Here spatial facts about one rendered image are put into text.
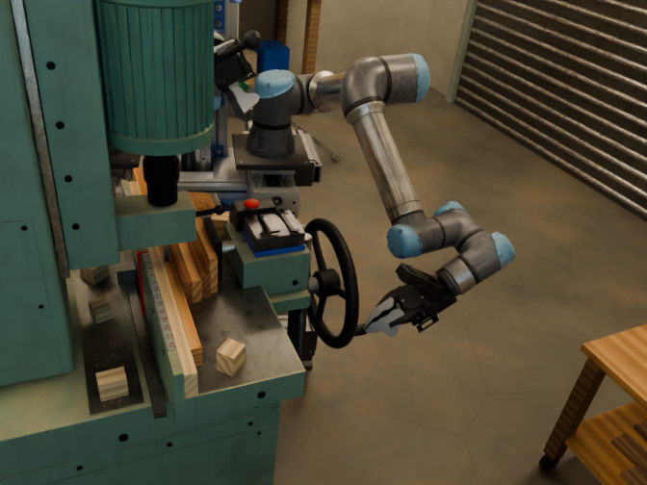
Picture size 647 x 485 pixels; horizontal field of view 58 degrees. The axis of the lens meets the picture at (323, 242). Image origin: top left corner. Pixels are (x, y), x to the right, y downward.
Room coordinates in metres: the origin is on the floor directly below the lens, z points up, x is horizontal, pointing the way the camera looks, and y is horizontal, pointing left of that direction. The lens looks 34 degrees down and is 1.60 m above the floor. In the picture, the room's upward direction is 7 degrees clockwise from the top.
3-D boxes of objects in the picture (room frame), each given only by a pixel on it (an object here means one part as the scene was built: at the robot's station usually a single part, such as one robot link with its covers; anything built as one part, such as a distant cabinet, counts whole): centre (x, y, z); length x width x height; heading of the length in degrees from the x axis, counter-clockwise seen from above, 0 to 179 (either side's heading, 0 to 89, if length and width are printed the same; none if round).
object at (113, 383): (0.67, 0.32, 0.82); 0.04 x 0.03 x 0.04; 120
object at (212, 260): (0.94, 0.24, 0.94); 0.21 x 0.01 x 0.08; 27
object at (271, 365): (0.92, 0.19, 0.87); 0.61 x 0.30 x 0.06; 27
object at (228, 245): (0.92, 0.18, 0.95); 0.09 x 0.07 x 0.09; 27
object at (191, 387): (0.86, 0.30, 0.92); 0.60 x 0.02 x 0.05; 27
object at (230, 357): (0.67, 0.12, 0.92); 0.04 x 0.03 x 0.04; 159
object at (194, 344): (0.93, 0.31, 0.92); 0.62 x 0.02 x 0.04; 27
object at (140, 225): (0.87, 0.31, 1.02); 0.14 x 0.07 x 0.09; 117
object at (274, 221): (0.96, 0.11, 0.99); 0.13 x 0.11 x 0.06; 27
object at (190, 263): (0.89, 0.26, 0.92); 0.19 x 0.02 x 0.05; 27
